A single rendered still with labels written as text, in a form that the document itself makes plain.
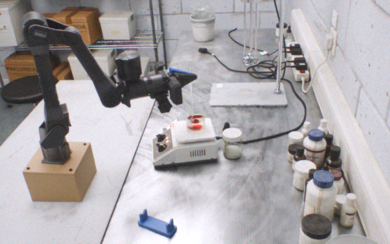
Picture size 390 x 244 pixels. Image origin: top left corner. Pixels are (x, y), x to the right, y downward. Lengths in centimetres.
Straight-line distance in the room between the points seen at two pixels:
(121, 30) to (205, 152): 235
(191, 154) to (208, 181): 10
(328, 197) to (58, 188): 70
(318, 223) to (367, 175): 19
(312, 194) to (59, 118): 66
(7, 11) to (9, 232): 266
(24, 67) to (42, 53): 277
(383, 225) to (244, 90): 89
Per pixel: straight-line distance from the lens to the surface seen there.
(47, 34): 99
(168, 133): 128
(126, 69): 107
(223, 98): 159
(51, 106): 109
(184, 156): 122
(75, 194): 116
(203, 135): 121
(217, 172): 120
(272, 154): 128
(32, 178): 118
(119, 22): 343
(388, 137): 103
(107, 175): 125
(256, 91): 164
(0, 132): 364
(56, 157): 116
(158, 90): 111
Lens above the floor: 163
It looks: 31 degrees down
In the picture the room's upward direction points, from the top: 3 degrees counter-clockwise
